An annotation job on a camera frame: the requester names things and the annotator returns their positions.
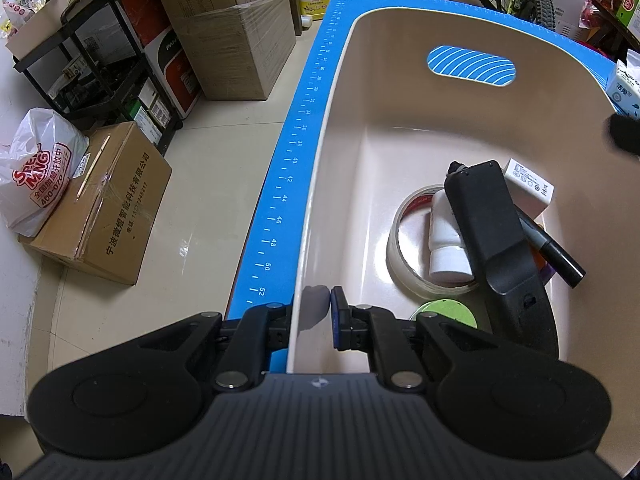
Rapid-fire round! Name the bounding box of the white power adapter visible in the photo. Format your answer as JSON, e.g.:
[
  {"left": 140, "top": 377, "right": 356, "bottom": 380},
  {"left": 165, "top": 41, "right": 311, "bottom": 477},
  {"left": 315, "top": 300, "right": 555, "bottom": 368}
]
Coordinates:
[{"left": 503, "top": 157, "right": 556, "bottom": 222}]

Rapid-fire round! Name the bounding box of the white plastic bottle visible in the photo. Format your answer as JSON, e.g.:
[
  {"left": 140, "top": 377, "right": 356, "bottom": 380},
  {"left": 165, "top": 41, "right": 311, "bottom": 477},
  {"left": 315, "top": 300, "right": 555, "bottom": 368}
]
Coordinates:
[{"left": 426, "top": 188, "right": 475, "bottom": 284}]

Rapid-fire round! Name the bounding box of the green round lid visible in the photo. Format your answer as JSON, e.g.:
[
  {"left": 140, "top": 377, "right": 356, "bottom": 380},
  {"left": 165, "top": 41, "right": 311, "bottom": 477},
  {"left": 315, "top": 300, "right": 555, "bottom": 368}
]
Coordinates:
[{"left": 410, "top": 298, "right": 479, "bottom": 332}]

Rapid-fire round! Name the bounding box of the green white carton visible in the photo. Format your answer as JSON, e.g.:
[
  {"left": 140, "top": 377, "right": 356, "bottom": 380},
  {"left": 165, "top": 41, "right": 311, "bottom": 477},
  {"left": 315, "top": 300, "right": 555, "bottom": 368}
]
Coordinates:
[{"left": 614, "top": 0, "right": 640, "bottom": 37}]

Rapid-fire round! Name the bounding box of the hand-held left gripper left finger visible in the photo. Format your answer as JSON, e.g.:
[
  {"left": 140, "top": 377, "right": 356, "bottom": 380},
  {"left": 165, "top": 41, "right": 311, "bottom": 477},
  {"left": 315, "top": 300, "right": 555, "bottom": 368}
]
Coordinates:
[{"left": 137, "top": 301, "right": 296, "bottom": 393}]

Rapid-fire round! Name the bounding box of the blue silicone mat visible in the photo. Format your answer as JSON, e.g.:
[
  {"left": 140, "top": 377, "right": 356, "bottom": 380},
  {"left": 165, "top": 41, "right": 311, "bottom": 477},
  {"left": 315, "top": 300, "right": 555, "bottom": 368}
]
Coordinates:
[{"left": 222, "top": 0, "right": 620, "bottom": 376}]

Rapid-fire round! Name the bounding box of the black handheld device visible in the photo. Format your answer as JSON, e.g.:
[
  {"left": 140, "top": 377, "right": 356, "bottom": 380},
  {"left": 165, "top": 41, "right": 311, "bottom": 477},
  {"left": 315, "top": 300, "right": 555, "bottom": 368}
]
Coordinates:
[{"left": 443, "top": 160, "right": 559, "bottom": 359}]

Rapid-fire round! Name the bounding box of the black marker pen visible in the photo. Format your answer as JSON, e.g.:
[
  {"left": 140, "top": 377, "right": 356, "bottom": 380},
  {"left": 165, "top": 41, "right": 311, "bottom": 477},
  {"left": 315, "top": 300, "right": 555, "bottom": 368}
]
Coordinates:
[{"left": 516, "top": 207, "right": 587, "bottom": 289}]

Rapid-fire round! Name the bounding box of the white red printed bag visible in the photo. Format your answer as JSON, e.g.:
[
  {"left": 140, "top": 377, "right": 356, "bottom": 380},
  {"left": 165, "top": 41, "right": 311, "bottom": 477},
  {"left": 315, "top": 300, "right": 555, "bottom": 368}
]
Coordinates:
[{"left": 0, "top": 107, "right": 92, "bottom": 239}]

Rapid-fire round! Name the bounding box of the orange plastic item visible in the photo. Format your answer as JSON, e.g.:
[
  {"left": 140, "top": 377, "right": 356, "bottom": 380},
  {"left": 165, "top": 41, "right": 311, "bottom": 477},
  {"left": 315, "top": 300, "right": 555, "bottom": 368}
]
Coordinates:
[{"left": 530, "top": 242, "right": 557, "bottom": 282}]

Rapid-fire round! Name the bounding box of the black metal rack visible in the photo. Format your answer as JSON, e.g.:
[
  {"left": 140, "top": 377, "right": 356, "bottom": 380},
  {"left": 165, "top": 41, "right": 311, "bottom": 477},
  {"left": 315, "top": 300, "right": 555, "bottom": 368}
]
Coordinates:
[{"left": 12, "top": 0, "right": 185, "bottom": 155}]

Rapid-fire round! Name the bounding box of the taped brown cardboard box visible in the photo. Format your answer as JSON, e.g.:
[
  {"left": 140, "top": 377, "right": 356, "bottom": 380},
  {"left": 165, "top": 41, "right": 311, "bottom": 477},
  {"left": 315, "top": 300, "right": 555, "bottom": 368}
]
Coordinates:
[{"left": 169, "top": 0, "right": 297, "bottom": 102}]

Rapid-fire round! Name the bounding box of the flat cardboard box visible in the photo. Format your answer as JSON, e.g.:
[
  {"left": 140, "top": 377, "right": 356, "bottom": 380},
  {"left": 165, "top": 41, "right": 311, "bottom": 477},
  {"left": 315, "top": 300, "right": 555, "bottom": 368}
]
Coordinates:
[{"left": 19, "top": 121, "right": 174, "bottom": 287}]

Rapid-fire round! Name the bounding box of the clear tape roll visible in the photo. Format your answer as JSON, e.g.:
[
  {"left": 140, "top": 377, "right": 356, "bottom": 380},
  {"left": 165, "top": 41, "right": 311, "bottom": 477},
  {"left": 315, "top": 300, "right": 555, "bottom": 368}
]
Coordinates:
[{"left": 386, "top": 185, "right": 482, "bottom": 297}]

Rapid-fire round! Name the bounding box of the white snack bag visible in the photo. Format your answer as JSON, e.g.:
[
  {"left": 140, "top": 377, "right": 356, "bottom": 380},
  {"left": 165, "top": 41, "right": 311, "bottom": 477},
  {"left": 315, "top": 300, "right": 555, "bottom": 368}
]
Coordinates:
[{"left": 0, "top": 0, "right": 47, "bottom": 41}]

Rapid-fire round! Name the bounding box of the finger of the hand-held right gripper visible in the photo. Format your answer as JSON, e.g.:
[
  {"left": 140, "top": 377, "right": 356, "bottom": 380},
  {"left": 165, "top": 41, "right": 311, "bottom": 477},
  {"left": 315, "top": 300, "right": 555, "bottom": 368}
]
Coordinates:
[{"left": 606, "top": 114, "right": 640, "bottom": 154}]

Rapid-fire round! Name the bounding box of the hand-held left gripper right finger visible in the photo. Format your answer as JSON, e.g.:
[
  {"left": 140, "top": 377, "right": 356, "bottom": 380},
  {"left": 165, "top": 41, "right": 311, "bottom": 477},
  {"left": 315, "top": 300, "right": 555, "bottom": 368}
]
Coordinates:
[{"left": 330, "top": 286, "right": 503, "bottom": 391}]

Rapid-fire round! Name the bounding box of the beige plastic basket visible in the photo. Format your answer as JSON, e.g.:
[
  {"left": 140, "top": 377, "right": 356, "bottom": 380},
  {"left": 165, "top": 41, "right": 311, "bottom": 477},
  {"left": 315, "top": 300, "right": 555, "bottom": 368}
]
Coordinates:
[{"left": 285, "top": 0, "right": 640, "bottom": 376}]

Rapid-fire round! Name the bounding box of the red white carton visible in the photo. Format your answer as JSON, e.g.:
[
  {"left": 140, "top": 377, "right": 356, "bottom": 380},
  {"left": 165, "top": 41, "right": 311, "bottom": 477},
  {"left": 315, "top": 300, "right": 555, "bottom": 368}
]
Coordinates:
[{"left": 121, "top": 0, "right": 204, "bottom": 122}]

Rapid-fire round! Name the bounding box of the white printed tissue box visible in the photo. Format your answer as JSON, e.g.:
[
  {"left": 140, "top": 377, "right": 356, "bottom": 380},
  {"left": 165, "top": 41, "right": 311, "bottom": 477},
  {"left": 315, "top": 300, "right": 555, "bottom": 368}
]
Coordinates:
[{"left": 605, "top": 59, "right": 640, "bottom": 122}]

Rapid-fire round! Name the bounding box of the brown paper bag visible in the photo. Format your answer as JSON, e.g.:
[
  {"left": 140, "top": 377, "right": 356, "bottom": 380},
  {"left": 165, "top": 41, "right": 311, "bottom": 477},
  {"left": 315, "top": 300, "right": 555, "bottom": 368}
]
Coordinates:
[{"left": 5, "top": 0, "right": 99, "bottom": 59}]

